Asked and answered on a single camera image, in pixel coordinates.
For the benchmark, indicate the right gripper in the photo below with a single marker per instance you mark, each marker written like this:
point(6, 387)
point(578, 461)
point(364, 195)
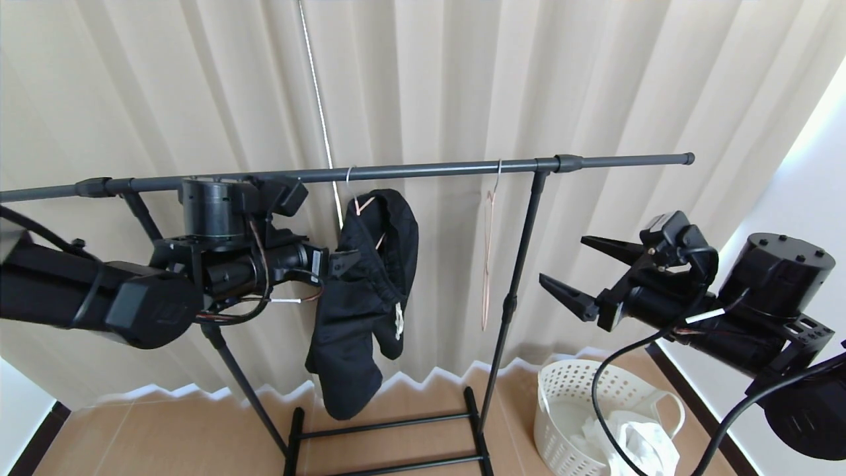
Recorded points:
point(648, 297)

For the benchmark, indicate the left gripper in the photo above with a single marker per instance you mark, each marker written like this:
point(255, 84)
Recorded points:
point(284, 264)

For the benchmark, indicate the black shorts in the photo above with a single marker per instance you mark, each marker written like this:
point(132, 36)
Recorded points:
point(350, 317)

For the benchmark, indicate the pink clothes hanger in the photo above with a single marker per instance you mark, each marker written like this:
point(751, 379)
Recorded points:
point(362, 203)
point(488, 264)

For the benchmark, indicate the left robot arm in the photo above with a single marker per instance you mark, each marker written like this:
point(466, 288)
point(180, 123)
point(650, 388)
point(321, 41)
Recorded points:
point(66, 291)

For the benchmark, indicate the white laundry basket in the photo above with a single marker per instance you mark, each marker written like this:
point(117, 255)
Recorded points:
point(562, 396)

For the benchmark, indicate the black clothes rack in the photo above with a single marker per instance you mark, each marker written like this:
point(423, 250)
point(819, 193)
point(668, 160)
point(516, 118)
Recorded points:
point(429, 168)

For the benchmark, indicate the white garment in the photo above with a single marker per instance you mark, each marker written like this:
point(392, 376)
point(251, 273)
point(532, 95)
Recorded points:
point(638, 443)

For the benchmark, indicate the beige curtain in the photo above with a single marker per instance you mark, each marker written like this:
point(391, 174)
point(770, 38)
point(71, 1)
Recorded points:
point(165, 79)

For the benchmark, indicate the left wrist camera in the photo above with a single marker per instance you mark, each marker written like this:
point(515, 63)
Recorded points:
point(284, 195)

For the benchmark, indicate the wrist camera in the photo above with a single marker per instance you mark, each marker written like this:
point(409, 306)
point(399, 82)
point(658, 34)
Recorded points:
point(674, 235)
point(284, 195)

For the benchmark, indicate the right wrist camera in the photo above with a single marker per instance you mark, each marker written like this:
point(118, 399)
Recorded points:
point(674, 235)

